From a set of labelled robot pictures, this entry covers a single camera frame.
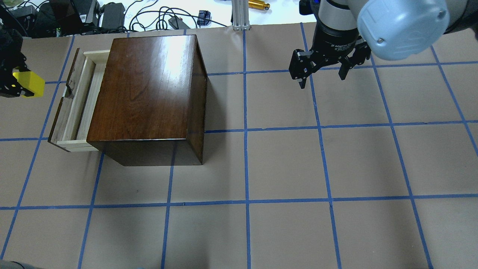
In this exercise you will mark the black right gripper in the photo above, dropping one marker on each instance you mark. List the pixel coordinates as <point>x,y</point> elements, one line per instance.
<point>335,45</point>

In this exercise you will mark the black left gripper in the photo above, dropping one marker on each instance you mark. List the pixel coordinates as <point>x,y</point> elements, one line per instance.
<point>8,79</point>

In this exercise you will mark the yellow block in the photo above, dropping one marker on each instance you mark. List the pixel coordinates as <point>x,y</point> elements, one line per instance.
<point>28,84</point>

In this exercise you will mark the light wood drawer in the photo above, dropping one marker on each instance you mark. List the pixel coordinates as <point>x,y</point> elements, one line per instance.
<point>75,110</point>

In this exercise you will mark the dark wooden drawer cabinet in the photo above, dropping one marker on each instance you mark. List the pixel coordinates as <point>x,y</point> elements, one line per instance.
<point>150,109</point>

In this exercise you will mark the gold cylinder tool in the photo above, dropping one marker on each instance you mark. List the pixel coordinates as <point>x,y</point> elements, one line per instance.
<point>258,5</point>

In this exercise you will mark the black power brick top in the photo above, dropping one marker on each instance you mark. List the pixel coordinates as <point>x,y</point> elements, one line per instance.
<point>112,15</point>

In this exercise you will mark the small blue clip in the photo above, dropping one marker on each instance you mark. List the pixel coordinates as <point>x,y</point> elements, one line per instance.
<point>204,18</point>

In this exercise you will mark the aluminium frame post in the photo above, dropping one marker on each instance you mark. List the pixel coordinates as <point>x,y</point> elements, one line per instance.
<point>240,15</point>

